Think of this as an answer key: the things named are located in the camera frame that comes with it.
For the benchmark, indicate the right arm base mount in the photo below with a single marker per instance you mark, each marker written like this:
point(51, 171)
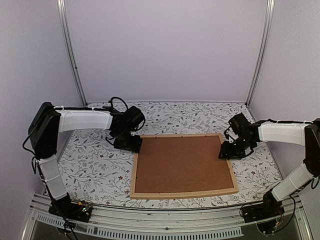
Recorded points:
point(261, 211)

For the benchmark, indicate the light wooden picture frame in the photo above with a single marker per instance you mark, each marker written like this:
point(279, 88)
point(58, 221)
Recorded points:
point(133, 175)

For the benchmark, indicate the brown frame backing board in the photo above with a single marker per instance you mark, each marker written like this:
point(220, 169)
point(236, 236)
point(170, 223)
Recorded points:
point(182, 162)

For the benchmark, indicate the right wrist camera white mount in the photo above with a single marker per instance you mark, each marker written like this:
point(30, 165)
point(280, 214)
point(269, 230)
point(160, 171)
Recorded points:
point(228, 136)

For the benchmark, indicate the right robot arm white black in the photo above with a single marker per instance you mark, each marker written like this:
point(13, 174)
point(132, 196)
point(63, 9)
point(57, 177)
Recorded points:
point(287, 139)

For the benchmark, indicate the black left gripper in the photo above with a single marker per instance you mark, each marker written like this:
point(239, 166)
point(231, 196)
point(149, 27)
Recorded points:
point(135, 147)

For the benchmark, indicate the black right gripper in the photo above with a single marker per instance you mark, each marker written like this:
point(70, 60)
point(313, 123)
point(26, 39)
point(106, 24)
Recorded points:
point(227, 152)

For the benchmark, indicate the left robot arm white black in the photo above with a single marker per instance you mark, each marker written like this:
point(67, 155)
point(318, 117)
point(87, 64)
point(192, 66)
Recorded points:
point(52, 120)

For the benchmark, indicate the aluminium corner post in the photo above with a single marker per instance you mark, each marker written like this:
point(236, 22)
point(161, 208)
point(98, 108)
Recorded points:
point(262, 50)
point(62, 13)

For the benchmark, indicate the left aluminium corner post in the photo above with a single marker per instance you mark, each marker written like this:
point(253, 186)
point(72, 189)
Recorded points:
point(62, 13)

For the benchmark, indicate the right aluminium corner post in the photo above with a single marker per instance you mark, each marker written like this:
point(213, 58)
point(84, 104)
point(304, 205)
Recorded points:
point(262, 50)

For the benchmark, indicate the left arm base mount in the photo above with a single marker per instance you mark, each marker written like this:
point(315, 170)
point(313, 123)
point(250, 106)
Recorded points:
point(65, 208)

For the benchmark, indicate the front aluminium rail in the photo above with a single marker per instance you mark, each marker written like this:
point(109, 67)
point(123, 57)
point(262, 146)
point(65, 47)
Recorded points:
point(123, 223)

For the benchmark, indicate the floral patterned table cover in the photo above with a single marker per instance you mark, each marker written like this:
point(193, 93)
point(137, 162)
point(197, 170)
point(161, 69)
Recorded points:
point(94, 171)

